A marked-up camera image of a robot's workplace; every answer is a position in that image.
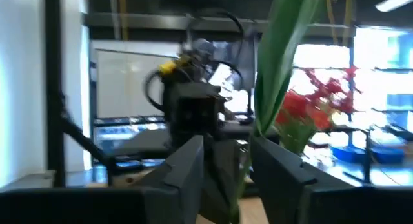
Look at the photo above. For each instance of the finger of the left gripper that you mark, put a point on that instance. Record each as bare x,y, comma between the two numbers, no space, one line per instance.
222,172

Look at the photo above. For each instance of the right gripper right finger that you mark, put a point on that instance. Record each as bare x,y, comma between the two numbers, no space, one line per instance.
277,179

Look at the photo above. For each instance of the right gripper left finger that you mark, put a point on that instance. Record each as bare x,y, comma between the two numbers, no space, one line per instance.
184,179

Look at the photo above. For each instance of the red flower with broad leaf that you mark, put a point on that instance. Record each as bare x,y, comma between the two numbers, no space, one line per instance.
277,56

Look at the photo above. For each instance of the yellow label sticker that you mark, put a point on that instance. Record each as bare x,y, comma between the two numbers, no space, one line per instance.
167,68

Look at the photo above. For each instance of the black flat side table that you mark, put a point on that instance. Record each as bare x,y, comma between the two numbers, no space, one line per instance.
142,143

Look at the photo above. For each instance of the white whiteboard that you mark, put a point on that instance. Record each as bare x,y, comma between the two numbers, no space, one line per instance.
129,85

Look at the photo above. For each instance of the black desk with leg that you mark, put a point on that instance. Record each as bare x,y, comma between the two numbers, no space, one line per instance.
367,159

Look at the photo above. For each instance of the grey overhead beam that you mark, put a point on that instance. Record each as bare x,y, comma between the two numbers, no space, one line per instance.
145,22

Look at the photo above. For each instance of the large bright window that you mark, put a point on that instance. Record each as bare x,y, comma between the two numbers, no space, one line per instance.
371,56

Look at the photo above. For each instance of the white ceiling light strip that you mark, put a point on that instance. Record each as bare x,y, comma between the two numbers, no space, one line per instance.
393,1

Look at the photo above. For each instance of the black aluminium table frame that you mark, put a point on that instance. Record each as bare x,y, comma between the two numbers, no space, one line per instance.
54,88

